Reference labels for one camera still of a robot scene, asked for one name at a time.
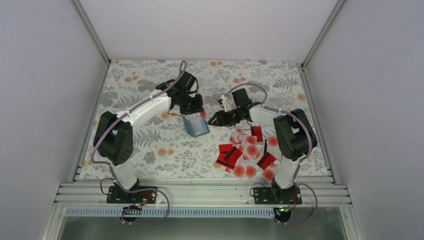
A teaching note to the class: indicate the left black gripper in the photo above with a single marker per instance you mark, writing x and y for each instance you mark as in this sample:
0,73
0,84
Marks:
197,108

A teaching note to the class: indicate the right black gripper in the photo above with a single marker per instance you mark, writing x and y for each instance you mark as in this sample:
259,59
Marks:
220,115

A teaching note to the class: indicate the teal leather card holder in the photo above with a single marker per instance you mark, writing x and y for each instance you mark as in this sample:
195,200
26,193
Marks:
195,125

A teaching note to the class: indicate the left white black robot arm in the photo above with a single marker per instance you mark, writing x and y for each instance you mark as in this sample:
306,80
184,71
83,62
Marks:
114,136

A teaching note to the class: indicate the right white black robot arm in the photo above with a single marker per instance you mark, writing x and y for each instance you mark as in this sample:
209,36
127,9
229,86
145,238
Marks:
294,134

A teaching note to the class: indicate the dark red striped card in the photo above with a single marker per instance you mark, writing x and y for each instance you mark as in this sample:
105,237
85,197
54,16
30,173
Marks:
256,131
225,149

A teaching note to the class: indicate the red card with stripe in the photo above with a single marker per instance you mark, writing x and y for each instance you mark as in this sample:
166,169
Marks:
230,158

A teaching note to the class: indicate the floral patterned table mat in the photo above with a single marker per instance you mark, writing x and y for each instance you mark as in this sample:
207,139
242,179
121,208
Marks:
162,147

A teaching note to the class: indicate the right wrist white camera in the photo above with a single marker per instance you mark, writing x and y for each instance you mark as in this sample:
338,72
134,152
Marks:
225,104

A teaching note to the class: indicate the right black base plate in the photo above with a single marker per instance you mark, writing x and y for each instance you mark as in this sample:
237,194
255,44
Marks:
276,196

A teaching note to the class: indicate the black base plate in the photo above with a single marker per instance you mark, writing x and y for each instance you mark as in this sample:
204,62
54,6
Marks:
276,196
117,196

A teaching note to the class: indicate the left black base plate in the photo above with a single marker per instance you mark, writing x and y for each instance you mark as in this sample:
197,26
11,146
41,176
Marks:
117,196

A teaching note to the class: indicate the aluminium rail frame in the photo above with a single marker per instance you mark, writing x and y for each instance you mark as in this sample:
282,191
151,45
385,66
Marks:
206,192

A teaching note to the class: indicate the blue slotted cable duct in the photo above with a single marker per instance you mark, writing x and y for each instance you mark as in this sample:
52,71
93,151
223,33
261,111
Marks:
173,212

